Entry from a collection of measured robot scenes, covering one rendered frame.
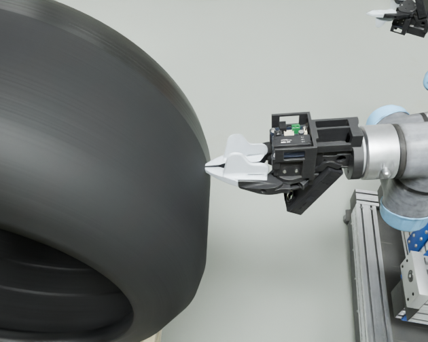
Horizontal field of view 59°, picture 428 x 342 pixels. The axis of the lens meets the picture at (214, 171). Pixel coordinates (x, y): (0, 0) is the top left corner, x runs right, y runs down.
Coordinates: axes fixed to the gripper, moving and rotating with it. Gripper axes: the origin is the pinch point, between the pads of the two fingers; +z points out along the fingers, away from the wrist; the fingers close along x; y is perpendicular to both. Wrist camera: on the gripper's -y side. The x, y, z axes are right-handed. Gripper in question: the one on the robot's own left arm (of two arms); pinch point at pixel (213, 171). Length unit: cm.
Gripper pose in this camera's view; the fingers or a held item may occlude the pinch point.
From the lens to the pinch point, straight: 55.6
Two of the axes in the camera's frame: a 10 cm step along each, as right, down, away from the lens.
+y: -1.2, -6.7, -7.4
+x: -0.4, 7.4, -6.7
